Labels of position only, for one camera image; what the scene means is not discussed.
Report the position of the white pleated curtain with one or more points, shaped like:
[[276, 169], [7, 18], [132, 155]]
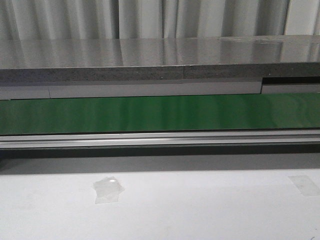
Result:
[[156, 19]]

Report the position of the crumpled clear tape piece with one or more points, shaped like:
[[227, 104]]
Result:
[[107, 190]]

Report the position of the grey granite slab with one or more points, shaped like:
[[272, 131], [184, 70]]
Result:
[[86, 60]]

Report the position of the grey right panel under slab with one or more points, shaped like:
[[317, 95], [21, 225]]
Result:
[[289, 88]]

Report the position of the grey panel under slab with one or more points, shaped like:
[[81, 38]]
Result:
[[131, 88], [289, 88]]

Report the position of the green conveyor belt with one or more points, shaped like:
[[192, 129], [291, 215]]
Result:
[[160, 113]]

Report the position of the flat clear tape strip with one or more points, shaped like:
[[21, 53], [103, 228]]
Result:
[[305, 185]]

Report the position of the aluminium conveyor side rail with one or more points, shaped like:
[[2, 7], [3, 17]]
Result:
[[176, 138]]

